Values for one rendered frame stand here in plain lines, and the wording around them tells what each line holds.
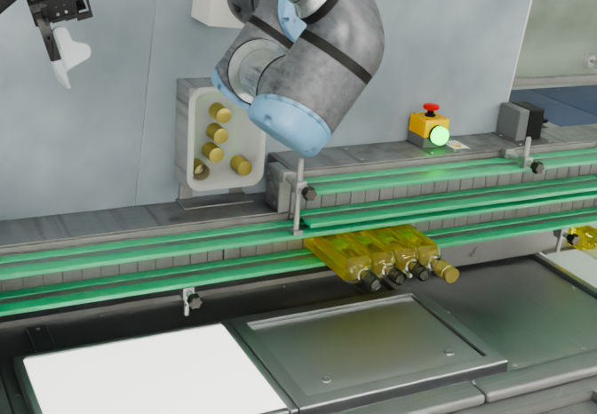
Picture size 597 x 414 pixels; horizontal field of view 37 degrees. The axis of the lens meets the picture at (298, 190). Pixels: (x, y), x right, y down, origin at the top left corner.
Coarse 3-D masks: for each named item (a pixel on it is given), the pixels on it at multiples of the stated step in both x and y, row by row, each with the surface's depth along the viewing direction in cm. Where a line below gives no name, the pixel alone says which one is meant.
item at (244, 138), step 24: (192, 96) 179; (216, 96) 189; (192, 120) 181; (216, 120) 191; (240, 120) 194; (192, 144) 183; (216, 144) 193; (240, 144) 196; (264, 144) 190; (192, 168) 185; (216, 168) 195
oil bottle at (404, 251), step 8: (376, 232) 196; (384, 232) 196; (392, 232) 196; (384, 240) 192; (392, 240) 192; (400, 240) 192; (392, 248) 189; (400, 248) 188; (408, 248) 189; (416, 248) 190; (400, 256) 187; (408, 256) 187; (416, 256) 188; (400, 264) 187; (408, 272) 188
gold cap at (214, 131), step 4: (212, 124) 190; (216, 124) 190; (208, 128) 190; (212, 128) 189; (216, 128) 188; (220, 128) 188; (208, 132) 190; (212, 132) 188; (216, 132) 187; (220, 132) 188; (224, 132) 188; (208, 136) 191; (212, 136) 188; (216, 136) 188; (220, 136) 188; (224, 136) 188; (216, 140) 188; (220, 140) 188; (224, 140) 189
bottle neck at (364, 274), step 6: (360, 270) 182; (366, 270) 181; (360, 276) 181; (366, 276) 179; (372, 276) 178; (366, 282) 179; (372, 282) 178; (378, 282) 179; (372, 288) 178; (378, 288) 179
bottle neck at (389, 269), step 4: (388, 264) 184; (392, 264) 184; (384, 268) 184; (388, 268) 183; (392, 268) 182; (396, 268) 182; (384, 272) 184; (388, 272) 182; (392, 272) 182; (396, 272) 181; (400, 272) 181; (388, 276) 182; (392, 276) 181; (396, 276) 180; (400, 276) 183; (404, 276) 181; (392, 280) 181; (396, 280) 183; (400, 280) 182; (404, 280) 182; (396, 284) 181; (400, 284) 181
